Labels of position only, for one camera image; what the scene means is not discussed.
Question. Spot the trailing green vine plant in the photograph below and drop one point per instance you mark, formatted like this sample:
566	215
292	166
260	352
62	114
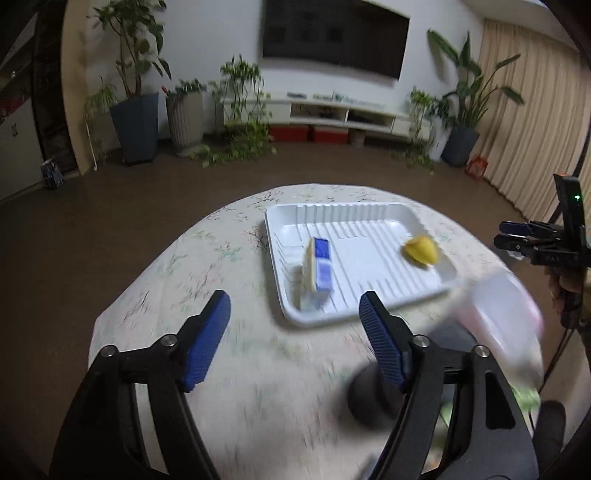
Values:
241	115

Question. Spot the wall-mounted black television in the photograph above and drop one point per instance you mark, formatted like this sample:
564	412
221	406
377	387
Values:
353	34

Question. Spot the tall leafy houseplant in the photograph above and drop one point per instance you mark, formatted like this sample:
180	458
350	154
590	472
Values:
140	39

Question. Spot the floral white tablecloth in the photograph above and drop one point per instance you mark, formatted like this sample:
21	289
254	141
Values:
273	404

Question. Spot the beige curtain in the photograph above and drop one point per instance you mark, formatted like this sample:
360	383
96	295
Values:
526	145

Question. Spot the large-leaf plant in pot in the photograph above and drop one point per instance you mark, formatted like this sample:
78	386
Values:
468	102

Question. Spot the white tv cabinet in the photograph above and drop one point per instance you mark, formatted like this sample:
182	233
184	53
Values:
318	110

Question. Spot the dark blue planter pot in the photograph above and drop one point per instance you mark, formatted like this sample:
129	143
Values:
136	125

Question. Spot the ribbed grey planter pot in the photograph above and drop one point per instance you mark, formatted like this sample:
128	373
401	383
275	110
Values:
186	122

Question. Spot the person's right hand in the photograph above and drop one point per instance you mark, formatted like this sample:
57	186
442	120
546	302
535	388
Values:
564	284

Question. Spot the red storage box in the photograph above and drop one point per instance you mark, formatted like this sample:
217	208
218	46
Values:
289	133
330	135

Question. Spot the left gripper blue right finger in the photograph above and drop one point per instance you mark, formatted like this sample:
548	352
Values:
390	339

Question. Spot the white plastic tray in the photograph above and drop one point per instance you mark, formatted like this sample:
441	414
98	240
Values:
366	243

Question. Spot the translucent white plastic box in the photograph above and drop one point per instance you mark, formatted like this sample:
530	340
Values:
501	314

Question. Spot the small blue tissue pack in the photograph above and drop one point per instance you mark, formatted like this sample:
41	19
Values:
317	268

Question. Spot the black cylindrical container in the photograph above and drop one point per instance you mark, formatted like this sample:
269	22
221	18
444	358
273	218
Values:
372	401

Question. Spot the yellow egg-shaped sponge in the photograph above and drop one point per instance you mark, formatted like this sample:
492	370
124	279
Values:
423	250

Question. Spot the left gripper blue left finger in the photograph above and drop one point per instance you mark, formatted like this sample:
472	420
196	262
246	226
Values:
200	336

